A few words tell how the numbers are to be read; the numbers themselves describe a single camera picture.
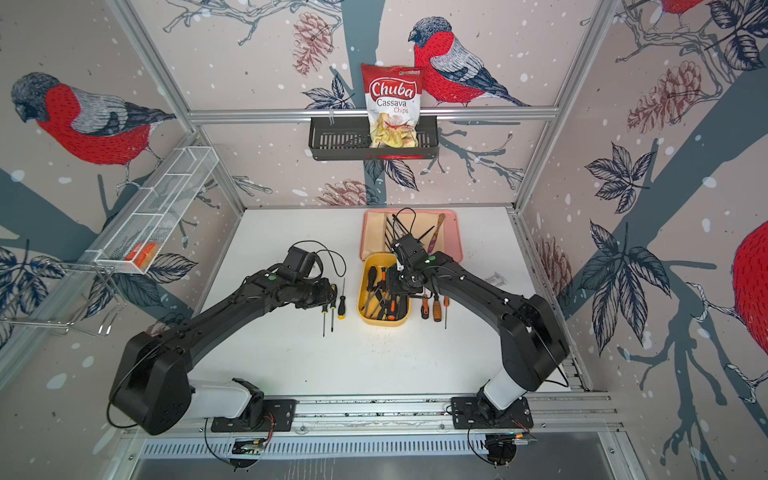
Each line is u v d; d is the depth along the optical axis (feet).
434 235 3.62
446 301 3.05
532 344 1.43
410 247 2.25
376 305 3.03
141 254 2.13
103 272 2.10
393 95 2.67
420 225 3.72
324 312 3.03
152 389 1.34
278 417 2.39
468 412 2.39
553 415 2.48
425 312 2.95
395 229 3.73
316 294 2.45
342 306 3.03
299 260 2.20
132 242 2.33
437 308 3.01
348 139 3.51
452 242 3.61
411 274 2.09
